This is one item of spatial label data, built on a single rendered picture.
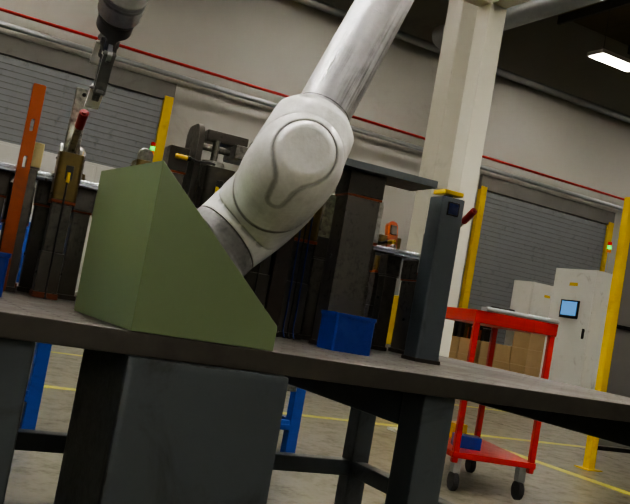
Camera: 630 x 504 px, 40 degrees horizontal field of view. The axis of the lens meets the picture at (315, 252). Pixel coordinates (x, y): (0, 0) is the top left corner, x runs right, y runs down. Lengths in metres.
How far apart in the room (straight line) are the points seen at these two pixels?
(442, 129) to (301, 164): 8.46
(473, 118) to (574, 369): 6.58
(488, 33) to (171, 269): 5.50
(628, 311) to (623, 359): 0.36
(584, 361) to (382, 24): 11.04
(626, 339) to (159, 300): 5.56
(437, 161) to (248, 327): 8.29
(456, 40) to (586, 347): 4.79
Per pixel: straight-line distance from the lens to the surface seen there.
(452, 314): 4.76
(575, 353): 12.59
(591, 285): 12.57
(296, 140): 1.39
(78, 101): 2.19
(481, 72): 6.69
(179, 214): 1.47
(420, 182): 2.21
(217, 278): 1.50
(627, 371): 6.82
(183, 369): 1.48
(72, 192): 2.14
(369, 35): 1.60
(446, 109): 9.88
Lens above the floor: 0.79
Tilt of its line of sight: 4 degrees up
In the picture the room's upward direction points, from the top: 10 degrees clockwise
